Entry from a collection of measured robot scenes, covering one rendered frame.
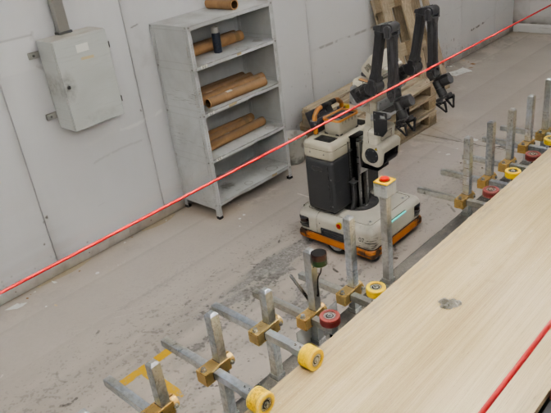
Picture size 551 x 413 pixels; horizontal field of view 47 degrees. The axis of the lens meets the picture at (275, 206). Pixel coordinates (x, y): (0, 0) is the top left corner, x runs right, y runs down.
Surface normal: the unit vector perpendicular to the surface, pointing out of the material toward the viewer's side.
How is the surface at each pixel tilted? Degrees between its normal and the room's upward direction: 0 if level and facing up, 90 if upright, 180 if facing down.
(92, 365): 0
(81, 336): 0
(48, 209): 90
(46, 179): 90
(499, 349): 0
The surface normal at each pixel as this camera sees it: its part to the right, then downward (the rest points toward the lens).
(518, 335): -0.11, -0.88
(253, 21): -0.67, 0.41
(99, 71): 0.73, 0.24
